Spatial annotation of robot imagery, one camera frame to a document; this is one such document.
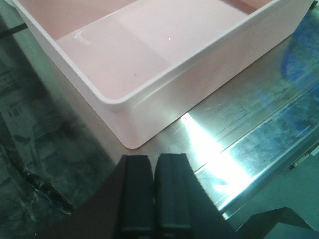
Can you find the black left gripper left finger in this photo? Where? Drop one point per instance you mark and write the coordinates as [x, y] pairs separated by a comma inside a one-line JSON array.
[[123, 208]]

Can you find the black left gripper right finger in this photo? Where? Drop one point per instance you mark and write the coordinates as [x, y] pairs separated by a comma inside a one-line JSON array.
[[183, 208]]

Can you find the pink plastic bin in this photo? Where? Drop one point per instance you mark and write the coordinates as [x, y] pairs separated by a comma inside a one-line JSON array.
[[141, 64]]

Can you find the steel shelf surface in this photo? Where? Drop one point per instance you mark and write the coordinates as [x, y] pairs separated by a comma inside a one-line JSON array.
[[55, 153]]

